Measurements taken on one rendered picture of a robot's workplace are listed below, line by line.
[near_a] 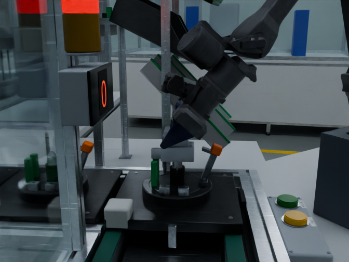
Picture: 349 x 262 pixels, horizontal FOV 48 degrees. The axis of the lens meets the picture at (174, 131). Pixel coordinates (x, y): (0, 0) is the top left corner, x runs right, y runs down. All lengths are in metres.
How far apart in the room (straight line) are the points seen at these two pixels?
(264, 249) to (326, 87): 4.23
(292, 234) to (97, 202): 0.36
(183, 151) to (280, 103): 4.08
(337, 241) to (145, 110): 4.26
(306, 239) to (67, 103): 0.43
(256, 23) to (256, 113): 4.11
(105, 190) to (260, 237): 0.33
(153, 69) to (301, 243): 0.53
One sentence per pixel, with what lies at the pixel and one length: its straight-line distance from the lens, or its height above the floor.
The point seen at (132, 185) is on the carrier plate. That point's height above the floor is 0.97.
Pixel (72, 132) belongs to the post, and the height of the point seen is 1.15.
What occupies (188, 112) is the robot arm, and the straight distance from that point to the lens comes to 0.65.
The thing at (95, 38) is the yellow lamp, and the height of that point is 1.28.
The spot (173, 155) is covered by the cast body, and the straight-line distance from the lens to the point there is 0.75.
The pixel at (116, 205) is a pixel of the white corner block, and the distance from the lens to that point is 0.71.
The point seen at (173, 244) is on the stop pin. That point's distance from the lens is 0.70.
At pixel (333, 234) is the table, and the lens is 0.94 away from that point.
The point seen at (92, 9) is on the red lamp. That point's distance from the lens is 0.54.
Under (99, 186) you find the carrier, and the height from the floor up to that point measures 0.97.
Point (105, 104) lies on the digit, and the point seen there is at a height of 1.19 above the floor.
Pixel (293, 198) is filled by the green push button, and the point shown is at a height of 0.97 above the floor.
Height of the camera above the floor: 1.30
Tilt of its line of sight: 15 degrees down
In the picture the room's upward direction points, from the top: straight up
